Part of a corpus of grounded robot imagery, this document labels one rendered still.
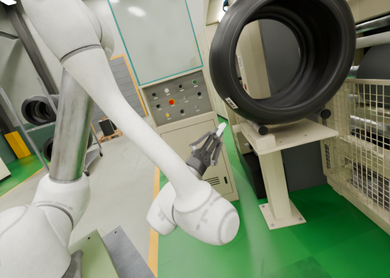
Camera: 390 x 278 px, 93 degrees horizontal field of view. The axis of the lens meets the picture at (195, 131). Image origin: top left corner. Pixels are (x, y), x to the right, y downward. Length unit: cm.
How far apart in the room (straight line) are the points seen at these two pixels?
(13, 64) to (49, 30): 1118
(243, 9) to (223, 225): 73
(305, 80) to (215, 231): 98
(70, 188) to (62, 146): 15
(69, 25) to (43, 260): 58
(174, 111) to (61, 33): 122
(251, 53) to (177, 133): 84
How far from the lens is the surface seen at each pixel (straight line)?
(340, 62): 98
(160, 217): 58
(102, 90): 51
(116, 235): 105
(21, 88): 1159
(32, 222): 69
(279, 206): 165
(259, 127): 91
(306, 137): 102
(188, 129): 160
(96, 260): 82
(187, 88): 158
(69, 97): 69
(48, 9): 54
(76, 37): 51
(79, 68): 51
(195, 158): 64
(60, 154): 75
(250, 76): 123
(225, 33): 83
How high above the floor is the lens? 122
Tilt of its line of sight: 16 degrees down
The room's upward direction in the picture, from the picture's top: 17 degrees counter-clockwise
